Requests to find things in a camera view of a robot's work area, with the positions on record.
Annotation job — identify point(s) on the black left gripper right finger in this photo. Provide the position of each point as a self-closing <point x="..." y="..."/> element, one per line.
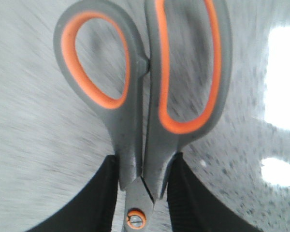
<point x="193" y="208"/>

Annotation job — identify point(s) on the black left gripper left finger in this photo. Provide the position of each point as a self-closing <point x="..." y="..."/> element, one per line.
<point x="92" y="209"/>

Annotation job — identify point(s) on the grey orange scissors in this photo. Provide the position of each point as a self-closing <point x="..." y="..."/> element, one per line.
<point x="144" y="136"/>

